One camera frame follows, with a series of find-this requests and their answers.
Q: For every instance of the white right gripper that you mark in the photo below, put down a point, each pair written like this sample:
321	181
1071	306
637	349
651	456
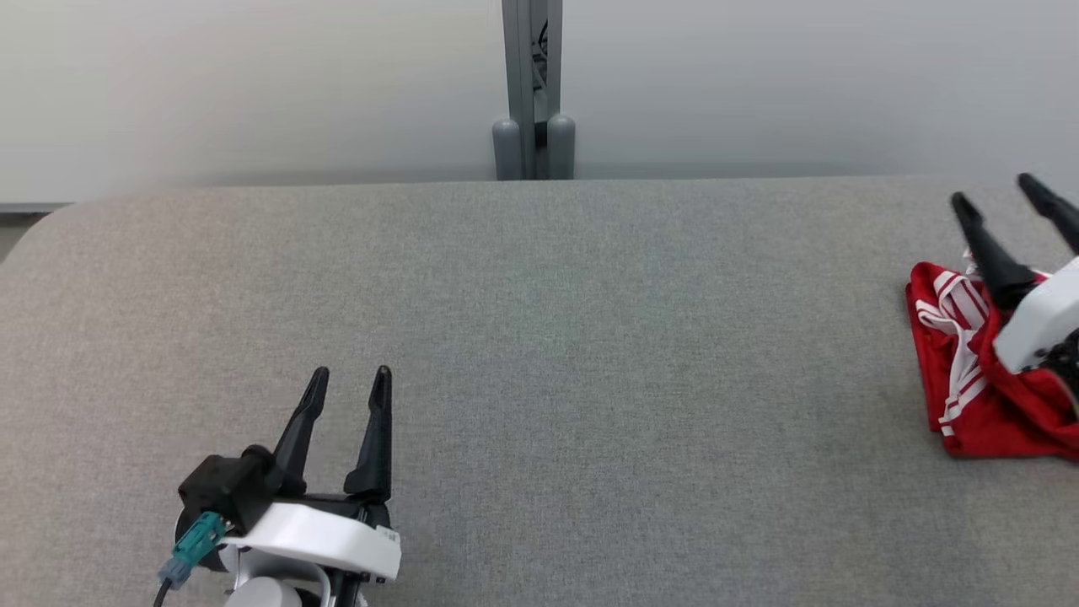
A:
1045	316

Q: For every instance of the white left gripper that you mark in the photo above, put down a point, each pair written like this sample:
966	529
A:
329	539

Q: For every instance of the red white-striped shorts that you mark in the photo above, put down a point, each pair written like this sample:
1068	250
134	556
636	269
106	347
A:
1033	396

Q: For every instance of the red basketball jersey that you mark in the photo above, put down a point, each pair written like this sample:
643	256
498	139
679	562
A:
995	438

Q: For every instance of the grey fabric upholstered surface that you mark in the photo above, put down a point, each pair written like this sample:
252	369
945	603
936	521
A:
590	379

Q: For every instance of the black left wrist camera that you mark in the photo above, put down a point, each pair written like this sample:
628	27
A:
228	489

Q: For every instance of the grey metal frame post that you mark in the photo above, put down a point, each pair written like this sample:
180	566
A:
521	84

